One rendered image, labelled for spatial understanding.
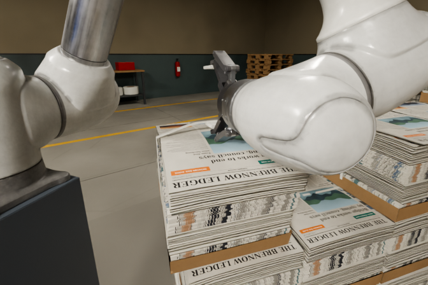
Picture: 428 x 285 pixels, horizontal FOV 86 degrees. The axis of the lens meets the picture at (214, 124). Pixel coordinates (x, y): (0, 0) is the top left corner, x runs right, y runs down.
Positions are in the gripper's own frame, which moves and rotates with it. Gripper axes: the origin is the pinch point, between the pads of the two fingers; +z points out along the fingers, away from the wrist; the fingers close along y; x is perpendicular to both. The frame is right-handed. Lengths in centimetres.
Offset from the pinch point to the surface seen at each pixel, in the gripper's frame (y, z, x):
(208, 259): 33.7, -15.1, -5.5
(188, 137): 10.0, -1.3, -6.4
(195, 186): 13.8, -19.9, -8.8
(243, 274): 38.4, -16.8, 2.0
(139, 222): 109, 117, -28
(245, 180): 14.0, -20.1, 0.6
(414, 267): 56, -15, 62
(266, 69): -15, 543, 320
